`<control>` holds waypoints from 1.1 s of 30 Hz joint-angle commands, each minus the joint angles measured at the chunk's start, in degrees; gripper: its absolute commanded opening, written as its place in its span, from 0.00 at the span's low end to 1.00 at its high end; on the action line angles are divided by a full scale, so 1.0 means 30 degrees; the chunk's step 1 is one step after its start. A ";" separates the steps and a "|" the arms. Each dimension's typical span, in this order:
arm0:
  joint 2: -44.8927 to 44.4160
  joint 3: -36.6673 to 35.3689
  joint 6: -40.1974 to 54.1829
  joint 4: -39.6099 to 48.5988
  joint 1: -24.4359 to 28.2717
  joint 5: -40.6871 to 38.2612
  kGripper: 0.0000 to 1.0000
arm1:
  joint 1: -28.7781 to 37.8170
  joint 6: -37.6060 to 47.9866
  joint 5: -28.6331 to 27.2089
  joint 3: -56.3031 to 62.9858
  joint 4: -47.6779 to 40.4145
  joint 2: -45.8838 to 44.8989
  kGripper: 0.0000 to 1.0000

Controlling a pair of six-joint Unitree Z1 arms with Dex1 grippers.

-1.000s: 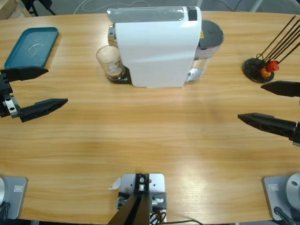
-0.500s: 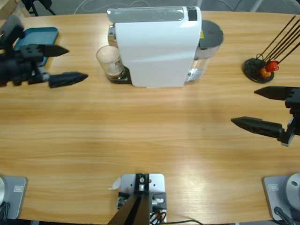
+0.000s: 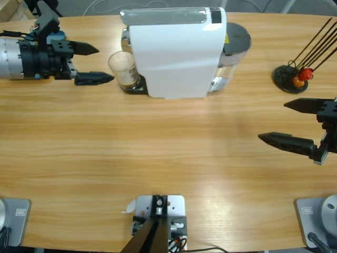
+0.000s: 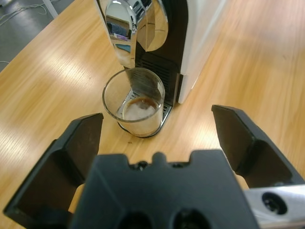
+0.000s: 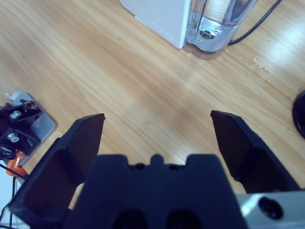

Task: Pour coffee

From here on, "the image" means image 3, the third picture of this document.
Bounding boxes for black capsule holder with rods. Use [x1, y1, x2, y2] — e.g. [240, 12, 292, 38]
[272, 17, 337, 94]

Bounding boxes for white paper tab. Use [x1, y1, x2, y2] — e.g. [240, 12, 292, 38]
[121, 199, 136, 214]

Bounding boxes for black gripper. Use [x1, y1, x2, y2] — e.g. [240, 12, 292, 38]
[18, 39, 115, 86]
[257, 97, 337, 166]

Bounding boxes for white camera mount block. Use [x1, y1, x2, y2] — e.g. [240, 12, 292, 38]
[131, 194, 188, 251]

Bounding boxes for grey coffee machine lever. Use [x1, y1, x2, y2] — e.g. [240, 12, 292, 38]
[120, 7, 207, 26]

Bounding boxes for teal plastic tray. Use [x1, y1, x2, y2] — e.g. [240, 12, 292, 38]
[47, 30, 66, 44]

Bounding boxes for metal grid drip tray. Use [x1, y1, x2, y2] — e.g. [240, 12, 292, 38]
[120, 75, 148, 95]

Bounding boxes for clear drinking glass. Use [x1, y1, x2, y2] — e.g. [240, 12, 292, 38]
[107, 51, 141, 91]

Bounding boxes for orange coffee capsule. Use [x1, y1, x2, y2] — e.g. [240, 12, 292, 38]
[292, 76, 308, 88]

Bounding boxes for orange and white wires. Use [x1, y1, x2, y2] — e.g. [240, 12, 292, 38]
[168, 236, 187, 251]

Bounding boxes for white capsule coffee machine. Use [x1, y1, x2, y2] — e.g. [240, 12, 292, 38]
[120, 6, 227, 101]

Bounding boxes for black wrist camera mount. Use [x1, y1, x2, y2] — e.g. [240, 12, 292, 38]
[34, 1, 61, 52]

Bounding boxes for black metal stand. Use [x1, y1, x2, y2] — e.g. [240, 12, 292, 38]
[25, 0, 64, 18]

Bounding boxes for black cable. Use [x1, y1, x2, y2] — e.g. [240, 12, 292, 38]
[0, 227, 13, 248]
[307, 231, 333, 253]
[187, 246, 227, 253]

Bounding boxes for white floor cable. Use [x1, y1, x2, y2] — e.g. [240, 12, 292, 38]
[83, 0, 172, 14]

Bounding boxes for black camera post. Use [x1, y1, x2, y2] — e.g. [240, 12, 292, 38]
[121, 194, 169, 253]

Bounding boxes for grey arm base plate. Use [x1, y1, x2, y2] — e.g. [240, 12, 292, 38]
[294, 196, 337, 248]
[0, 198, 32, 247]

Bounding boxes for clear water tank dark lid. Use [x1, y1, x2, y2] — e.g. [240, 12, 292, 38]
[210, 22, 252, 93]

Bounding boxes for red coffee capsule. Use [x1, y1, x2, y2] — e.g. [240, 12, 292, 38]
[299, 67, 314, 81]

